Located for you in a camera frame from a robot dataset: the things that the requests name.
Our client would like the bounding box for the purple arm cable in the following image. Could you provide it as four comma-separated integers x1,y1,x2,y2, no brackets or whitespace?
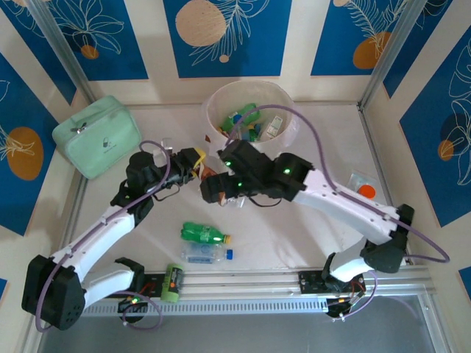
224,104,450,321
35,139,176,334

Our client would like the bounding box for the aluminium frame post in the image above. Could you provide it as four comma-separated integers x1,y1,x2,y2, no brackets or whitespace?
357,0,424,108
27,0,92,106

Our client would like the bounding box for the orange label bottle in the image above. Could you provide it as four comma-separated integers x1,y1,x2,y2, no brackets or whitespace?
198,163,248,210

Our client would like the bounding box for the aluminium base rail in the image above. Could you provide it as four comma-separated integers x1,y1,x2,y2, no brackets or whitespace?
82,264,439,306

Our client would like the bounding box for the white plastic bin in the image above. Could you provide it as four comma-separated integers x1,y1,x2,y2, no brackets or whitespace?
201,79,300,174

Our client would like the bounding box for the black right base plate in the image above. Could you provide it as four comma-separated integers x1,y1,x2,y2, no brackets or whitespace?
296,266,365,295

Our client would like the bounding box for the black connector with green light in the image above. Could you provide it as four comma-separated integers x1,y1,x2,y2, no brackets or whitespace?
116,296,150,324

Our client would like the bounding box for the black camera cable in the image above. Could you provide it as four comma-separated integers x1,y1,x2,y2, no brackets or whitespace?
249,196,281,208
152,183,180,202

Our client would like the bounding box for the mint green zip pouch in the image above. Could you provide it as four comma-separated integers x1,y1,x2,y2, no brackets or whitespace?
51,95,144,181

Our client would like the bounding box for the black right camera cable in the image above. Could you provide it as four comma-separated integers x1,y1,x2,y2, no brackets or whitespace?
249,196,281,208

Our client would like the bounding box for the translucent plastic bin liner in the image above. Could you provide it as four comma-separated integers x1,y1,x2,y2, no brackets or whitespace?
200,102,301,166

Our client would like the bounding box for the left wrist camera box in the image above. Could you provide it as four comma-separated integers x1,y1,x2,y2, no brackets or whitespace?
152,136,174,165

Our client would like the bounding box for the clear packet with orange disc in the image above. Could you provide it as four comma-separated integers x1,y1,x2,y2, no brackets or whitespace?
349,169,378,200

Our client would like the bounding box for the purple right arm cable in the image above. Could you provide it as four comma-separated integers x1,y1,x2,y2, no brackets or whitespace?
224,104,450,321

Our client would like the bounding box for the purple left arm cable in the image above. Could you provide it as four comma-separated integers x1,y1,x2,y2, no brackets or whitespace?
35,139,176,334

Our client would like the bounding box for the long crushed green bottle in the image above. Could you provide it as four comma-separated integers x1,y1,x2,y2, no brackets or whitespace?
219,104,264,134

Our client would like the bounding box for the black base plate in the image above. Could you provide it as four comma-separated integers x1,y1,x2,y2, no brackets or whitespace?
128,272,165,299
296,266,365,295

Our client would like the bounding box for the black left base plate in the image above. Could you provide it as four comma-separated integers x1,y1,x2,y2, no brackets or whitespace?
128,272,165,299

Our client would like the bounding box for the clear bottle blue cap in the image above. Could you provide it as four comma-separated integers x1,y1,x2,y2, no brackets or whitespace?
181,242,236,264

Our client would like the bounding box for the slotted grey cable duct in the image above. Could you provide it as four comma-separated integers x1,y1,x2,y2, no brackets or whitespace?
82,298,328,318

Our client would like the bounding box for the clear bottle green label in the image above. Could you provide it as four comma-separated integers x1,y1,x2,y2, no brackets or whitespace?
261,114,285,141

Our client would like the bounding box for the black connector with wires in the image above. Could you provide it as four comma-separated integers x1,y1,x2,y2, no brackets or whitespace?
325,297,354,320

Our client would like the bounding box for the aluminium side rail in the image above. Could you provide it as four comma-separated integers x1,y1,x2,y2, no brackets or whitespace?
357,104,413,266

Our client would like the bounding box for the green cylinder with orange dot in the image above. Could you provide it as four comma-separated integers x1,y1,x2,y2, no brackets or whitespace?
160,263,185,304

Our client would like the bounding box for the black left camera cable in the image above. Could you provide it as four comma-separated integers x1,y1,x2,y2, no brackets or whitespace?
152,183,180,202

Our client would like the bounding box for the green bottle yellow cap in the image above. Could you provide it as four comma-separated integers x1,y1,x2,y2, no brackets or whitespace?
180,221,232,246

